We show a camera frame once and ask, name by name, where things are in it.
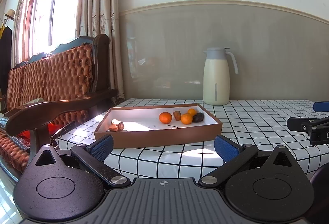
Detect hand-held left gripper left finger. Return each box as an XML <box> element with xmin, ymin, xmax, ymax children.
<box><xmin>28</xmin><ymin>134</ymin><xmax>131</xmax><ymax>188</ymax></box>

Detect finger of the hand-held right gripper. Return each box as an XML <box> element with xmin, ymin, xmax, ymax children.
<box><xmin>286</xmin><ymin>116</ymin><xmax>329</xmax><ymax>134</ymax></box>
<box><xmin>314</xmin><ymin>101</ymin><xmax>329</xmax><ymax>112</ymax></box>

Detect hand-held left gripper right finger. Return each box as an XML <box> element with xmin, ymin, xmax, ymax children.
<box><xmin>198</xmin><ymin>134</ymin><xmax>301</xmax><ymax>187</ymax></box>

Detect brown cardboard box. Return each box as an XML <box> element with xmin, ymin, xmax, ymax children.
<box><xmin>94</xmin><ymin>103</ymin><xmax>223</xmax><ymax>149</ymax></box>

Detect white grid tablecloth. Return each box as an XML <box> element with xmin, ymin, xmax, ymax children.
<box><xmin>55</xmin><ymin>98</ymin><xmax>329</xmax><ymax>188</ymax></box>

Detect striped dark cloth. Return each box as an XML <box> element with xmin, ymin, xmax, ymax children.
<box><xmin>50</xmin><ymin>121</ymin><xmax>76</xmax><ymax>140</ymax></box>

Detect red plastic bag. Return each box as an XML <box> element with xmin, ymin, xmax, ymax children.
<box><xmin>19</xmin><ymin>124</ymin><xmax>62</xmax><ymax>147</ymax></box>

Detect cream thermos jug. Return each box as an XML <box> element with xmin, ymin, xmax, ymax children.
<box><xmin>202</xmin><ymin>47</ymin><xmax>239</xmax><ymax>106</ymax></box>

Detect wooden sofa with woven cushions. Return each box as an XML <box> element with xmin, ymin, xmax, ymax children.
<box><xmin>0</xmin><ymin>34</ymin><xmax>119</xmax><ymax>181</ymax></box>

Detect teal sofa cover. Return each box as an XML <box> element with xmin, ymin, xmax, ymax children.
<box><xmin>13</xmin><ymin>36</ymin><xmax>94</xmax><ymax>66</ymax></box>

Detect hanging dark coats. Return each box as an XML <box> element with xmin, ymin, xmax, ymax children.
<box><xmin>0</xmin><ymin>25</ymin><xmax>13</xmax><ymax>96</ymax></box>

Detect beige embroidered curtain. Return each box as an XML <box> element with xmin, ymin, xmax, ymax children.
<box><xmin>76</xmin><ymin>0</ymin><xmax>126</xmax><ymax>101</ymax></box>

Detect window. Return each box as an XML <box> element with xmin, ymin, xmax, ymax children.
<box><xmin>28</xmin><ymin>0</ymin><xmax>93</xmax><ymax>57</ymax></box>

